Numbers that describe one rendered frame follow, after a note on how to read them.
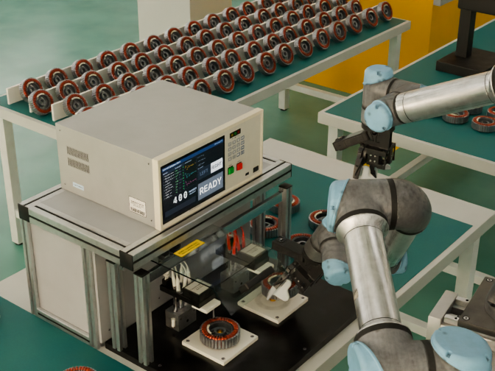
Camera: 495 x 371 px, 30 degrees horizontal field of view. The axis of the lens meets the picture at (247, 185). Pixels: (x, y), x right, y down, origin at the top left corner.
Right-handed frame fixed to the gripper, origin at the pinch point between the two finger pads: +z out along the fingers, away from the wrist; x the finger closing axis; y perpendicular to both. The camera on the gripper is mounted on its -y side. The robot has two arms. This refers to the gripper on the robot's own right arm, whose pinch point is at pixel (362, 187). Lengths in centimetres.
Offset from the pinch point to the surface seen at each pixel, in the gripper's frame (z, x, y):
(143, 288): 13, -55, -36
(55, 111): 36, 65, -168
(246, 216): 11.8, -12.2, -30.2
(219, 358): 37, -44, -20
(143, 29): 86, 306, -296
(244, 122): -15.4, -8.1, -33.1
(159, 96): -17, -7, -63
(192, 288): 23, -37, -33
